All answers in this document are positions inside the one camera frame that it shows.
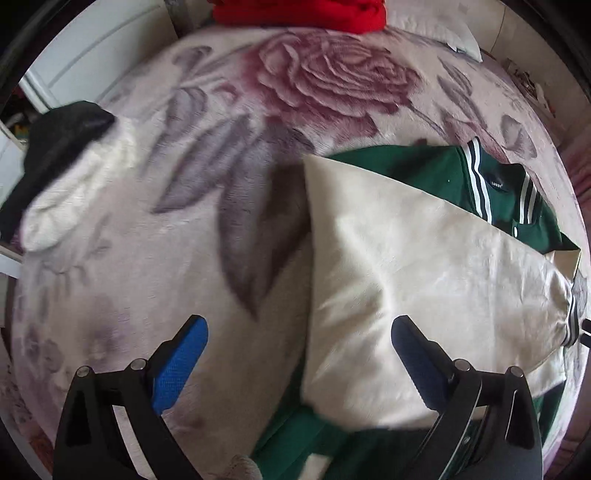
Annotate floral plush blanket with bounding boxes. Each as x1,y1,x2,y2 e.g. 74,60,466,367
9,25,578,480

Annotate white pillow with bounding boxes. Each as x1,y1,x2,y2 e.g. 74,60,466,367
385,0,483,63

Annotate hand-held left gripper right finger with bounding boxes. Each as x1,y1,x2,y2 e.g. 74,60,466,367
391,315,544,480

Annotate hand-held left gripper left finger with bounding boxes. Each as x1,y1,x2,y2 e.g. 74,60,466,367
53,315,209,480

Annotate black and white fleece garment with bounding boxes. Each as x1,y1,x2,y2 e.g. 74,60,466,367
0,100,139,252

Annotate green varsity jacket cream sleeves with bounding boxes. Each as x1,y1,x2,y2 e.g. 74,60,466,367
252,141,583,480

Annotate white wardrobe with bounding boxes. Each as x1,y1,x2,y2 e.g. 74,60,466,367
18,0,181,116

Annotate red cloth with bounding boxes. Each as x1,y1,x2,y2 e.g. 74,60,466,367
212,0,387,34

